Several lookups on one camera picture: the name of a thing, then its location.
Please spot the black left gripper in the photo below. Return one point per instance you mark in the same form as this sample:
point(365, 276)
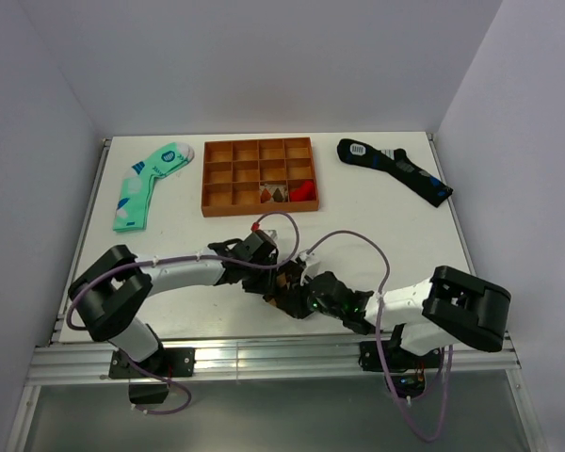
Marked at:
point(263, 287)

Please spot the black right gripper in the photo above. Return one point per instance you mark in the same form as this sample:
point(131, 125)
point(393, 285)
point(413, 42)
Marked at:
point(294, 302)

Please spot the brown argyle sock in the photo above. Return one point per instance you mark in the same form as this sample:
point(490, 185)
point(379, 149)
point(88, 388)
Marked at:
point(282, 282)

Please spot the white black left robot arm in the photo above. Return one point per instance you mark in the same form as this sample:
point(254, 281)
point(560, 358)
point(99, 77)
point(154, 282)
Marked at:
point(109, 294)

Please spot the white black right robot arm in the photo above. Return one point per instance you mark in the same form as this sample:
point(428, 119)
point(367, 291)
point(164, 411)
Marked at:
point(448, 308)

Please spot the rolled orange green argyle sock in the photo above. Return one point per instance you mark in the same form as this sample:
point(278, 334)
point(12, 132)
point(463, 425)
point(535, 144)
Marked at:
point(273, 193)

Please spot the wooden compartment tray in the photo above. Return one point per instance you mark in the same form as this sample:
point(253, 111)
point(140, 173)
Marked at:
point(233, 171)

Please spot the rolled red sock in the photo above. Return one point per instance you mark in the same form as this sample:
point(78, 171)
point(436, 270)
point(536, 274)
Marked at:
point(303, 193)

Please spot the mint green patterned sock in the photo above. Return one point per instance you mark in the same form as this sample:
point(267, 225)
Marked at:
point(138, 184)

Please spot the black blue sports sock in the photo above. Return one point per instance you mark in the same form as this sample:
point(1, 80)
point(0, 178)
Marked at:
point(397, 164)

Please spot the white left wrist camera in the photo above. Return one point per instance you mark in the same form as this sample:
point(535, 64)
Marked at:
point(269, 234)

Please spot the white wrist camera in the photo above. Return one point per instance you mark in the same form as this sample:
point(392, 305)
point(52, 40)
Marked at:
point(269, 234)
point(309, 266)

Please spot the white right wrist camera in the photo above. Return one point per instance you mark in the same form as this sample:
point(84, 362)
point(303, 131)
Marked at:
point(309, 266)

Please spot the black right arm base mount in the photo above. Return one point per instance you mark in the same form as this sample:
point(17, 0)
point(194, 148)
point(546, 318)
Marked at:
point(408, 371)

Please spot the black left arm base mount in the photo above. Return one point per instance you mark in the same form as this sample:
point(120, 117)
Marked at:
point(151, 382)

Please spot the aluminium table edge rail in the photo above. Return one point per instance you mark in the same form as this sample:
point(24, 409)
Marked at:
point(242, 359)

